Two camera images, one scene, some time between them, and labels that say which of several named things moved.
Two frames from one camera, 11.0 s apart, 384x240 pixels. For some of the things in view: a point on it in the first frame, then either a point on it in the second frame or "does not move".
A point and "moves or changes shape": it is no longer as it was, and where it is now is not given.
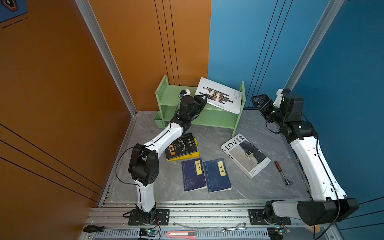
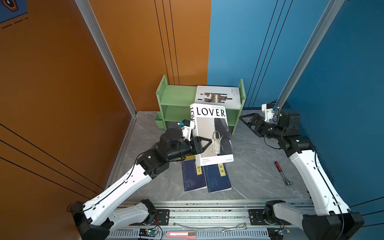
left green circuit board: x=148 y=232 does not move
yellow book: x=190 y=155 does not move
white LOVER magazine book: x=250 y=158 → x=210 y=121
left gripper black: x=195 y=99 → x=199 y=148
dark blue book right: x=216 y=176 does not move
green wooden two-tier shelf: x=168 y=101 does not move
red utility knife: x=188 y=234 does not move
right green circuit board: x=276 y=233 does not move
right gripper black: x=268 y=102 → x=260 y=119
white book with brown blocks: x=222 y=96 moves or changes shape
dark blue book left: x=193 y=174 does not move
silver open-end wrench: x=244 y=227 does not move
